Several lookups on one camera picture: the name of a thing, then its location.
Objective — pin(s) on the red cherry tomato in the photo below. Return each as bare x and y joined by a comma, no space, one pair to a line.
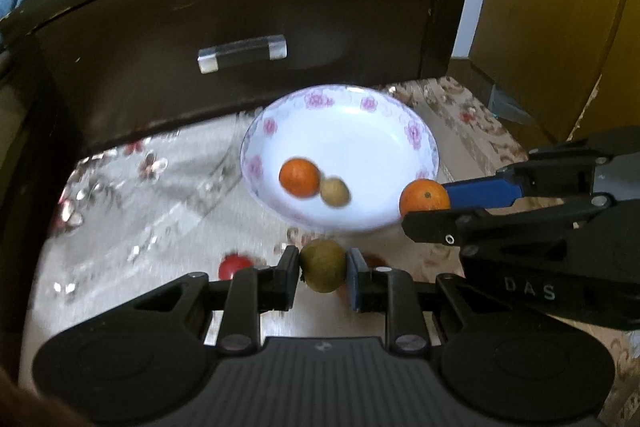
234,267

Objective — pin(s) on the yellow wooden wardrobe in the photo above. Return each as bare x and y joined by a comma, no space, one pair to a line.
550,7

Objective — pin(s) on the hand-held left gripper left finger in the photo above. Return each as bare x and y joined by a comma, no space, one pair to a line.
293,278

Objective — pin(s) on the white floral plate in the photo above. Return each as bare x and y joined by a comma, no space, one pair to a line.
350,137

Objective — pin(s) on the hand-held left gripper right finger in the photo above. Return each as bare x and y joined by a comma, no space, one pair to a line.
356,279

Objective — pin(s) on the beige floral cloth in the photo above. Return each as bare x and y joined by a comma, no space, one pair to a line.
150,217

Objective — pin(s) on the small orange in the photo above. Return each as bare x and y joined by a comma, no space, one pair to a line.
425,199
299,177

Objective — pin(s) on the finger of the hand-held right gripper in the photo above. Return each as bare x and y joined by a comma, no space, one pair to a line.
480,190
480,222

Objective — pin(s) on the brown longan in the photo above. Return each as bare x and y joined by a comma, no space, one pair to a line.
322,266
335,192

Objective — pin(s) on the dark wooden drawer front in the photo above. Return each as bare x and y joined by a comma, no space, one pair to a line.
150,32

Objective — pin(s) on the blue packet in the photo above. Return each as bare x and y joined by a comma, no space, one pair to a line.
510,107

